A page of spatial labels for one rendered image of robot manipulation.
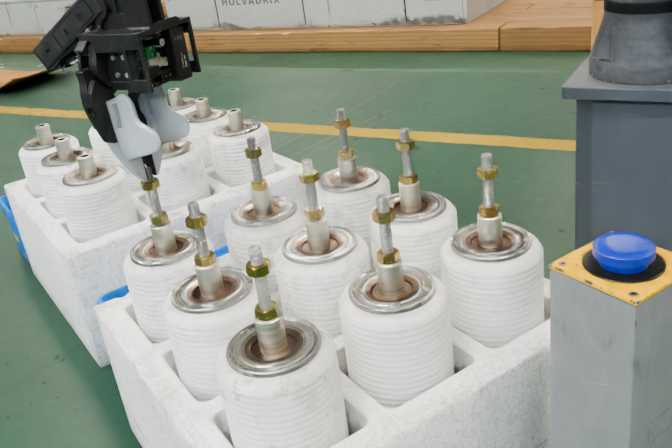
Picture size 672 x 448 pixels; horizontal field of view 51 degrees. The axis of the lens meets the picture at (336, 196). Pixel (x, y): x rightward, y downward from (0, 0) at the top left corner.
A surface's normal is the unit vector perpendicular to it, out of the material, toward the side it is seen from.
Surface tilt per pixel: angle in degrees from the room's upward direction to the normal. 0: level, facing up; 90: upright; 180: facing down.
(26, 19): 90
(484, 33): 90
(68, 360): 0
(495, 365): 0
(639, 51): 72
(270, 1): 90
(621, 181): 90
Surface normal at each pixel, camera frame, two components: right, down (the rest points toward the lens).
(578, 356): -0.83, 0.32
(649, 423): 0.55, 0.27
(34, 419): -0.13, -0.91
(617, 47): -0.81, 0.04
